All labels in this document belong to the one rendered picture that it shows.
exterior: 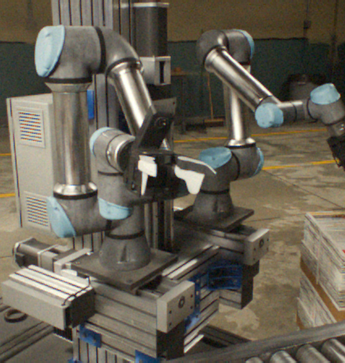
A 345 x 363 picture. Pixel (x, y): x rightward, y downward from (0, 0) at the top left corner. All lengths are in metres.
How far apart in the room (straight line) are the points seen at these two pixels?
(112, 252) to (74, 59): 0.53
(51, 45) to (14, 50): 6.43
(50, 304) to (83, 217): 0.29
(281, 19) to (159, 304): 7.91
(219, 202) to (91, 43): 0.79
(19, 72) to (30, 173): 5.90
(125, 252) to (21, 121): 0.63
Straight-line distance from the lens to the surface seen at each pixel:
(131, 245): 1.43
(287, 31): 9.11
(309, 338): 1.23
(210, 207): 1.81
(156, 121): 0.91
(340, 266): 1.62
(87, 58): 1.28
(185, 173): 0.91
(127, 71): 1.28
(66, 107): 1.29
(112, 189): 1.09
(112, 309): 1.52
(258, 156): 1.92
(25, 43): 7.69
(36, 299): 1.55
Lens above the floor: 1.45
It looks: 16 degrees down
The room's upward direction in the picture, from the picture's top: straight up
